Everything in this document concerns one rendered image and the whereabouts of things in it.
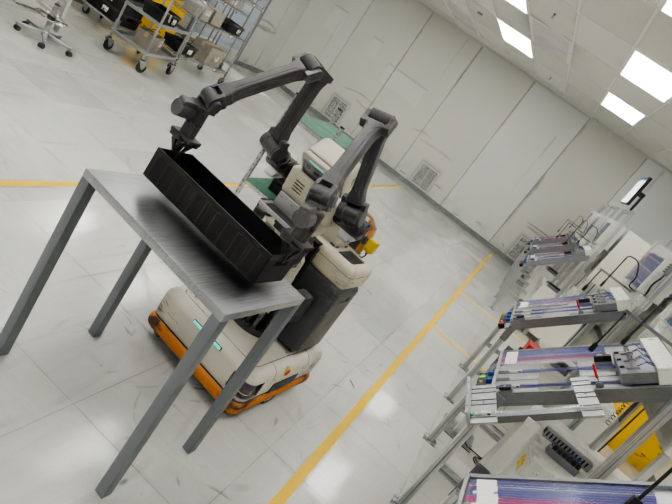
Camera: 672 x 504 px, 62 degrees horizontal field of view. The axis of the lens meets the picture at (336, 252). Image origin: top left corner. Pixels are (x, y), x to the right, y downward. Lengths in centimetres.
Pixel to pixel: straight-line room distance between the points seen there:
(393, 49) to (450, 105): 164
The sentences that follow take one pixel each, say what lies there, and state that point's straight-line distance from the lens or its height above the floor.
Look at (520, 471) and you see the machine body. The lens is 280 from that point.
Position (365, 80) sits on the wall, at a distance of 1206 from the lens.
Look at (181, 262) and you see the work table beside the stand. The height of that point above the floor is 80.
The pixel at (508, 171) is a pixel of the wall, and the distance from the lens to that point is 1133.
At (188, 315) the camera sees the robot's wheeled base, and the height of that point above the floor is 25.
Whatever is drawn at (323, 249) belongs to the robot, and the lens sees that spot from 254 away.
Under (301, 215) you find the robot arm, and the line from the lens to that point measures 163.
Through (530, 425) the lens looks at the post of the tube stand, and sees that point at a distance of 243.
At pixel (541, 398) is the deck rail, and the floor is 85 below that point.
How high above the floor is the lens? 157
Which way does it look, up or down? 17 degrees down
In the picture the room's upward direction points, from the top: 36 degrees clockwise
